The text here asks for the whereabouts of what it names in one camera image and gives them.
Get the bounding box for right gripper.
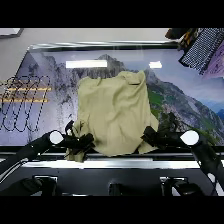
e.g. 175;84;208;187
141;125;170;148

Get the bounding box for dark orange garment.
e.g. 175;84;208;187
165;27;202;52

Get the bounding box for silver frame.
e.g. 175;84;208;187
0;151;224;197

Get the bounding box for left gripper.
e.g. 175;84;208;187
63;132;96;156

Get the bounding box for olive green T-shirt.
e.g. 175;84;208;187
65;69;160;163

